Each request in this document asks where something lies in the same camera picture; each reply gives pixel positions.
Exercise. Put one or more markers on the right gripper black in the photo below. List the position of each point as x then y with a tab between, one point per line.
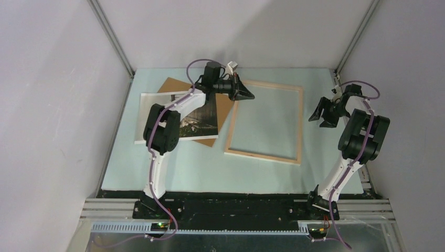
316	114

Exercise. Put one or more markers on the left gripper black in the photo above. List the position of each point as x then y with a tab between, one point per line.
239	92

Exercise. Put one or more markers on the white wooden picture frame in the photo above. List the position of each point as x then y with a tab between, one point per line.
269	127

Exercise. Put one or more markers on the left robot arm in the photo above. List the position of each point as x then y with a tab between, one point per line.
161	132

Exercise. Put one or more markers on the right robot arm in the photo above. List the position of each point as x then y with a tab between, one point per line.
360	142

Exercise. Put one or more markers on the black and white photo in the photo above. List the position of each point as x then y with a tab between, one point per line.
200	124

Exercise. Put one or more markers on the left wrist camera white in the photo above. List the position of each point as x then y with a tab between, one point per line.
231	67

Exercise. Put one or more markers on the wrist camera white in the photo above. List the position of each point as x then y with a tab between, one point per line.
231	67
336	91

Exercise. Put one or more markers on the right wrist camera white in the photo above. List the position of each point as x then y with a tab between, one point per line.
336	91

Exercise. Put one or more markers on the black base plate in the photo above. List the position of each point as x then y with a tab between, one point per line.
232	211

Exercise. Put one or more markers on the white cable duct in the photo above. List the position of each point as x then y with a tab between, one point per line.
155	228

